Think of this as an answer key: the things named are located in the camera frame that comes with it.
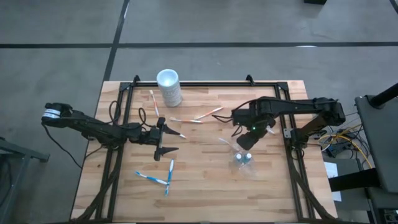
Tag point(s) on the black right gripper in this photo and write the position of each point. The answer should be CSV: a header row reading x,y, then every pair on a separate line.
x,y
255,121

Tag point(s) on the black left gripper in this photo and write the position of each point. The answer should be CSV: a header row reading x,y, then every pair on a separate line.
x,y
153,137

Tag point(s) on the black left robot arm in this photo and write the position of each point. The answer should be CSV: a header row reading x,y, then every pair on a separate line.
x,y
93,129

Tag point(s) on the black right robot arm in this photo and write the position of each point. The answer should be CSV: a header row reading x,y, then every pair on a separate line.
x,y
304,107

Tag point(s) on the blue white toothbrush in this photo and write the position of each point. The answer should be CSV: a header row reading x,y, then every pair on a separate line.
x,y
169,175
151,178

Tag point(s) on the white paper cup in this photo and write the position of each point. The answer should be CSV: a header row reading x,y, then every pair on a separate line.
x,y
169,90

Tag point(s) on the white paper sheet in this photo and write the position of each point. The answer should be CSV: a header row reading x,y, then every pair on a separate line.
x,y
331,169

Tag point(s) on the black cart base bar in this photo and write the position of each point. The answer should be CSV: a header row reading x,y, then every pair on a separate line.
x,y
351,181

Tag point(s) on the grey cart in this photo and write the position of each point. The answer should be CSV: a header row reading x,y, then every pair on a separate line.
x,y
377,140

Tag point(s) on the black box on floor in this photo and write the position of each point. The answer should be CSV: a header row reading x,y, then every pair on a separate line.
x,y
314,2

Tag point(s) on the black pole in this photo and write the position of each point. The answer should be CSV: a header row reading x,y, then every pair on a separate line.
x,y
385,93

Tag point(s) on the grey metal stand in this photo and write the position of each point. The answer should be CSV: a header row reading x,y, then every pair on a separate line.
x,y
25,152

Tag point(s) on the black metal rig frame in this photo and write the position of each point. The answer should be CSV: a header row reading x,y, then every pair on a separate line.
x,y
202,84

